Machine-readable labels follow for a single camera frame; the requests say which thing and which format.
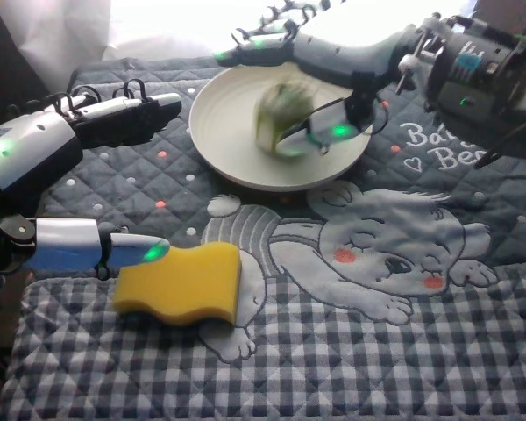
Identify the grey quilt with bear print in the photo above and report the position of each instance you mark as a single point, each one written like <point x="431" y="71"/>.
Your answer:
<point x="333" y="351"/>

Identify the green toy kiwi cake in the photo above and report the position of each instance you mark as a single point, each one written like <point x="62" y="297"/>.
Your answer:
<point x="280" y="109"/>

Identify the yellow green wavy sponge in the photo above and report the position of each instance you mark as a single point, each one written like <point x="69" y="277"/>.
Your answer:
<point x="179" y="280"/>

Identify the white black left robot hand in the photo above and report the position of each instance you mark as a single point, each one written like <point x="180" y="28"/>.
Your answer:
<point x="26" y="144"/>

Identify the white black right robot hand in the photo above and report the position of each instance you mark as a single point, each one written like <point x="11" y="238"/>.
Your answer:
<point x="342" y="57"/>

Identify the dark brown side panel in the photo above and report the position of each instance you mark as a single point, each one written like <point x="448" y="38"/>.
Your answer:
<point x="4" y="52"/>
<point x="508" y="13"/>

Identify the round white plate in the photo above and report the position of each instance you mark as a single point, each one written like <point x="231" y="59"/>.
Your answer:
<point x="228" y="149"/>

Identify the white backdrop cloth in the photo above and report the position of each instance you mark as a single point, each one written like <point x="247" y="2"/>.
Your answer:
<point x="158" y="30"/>

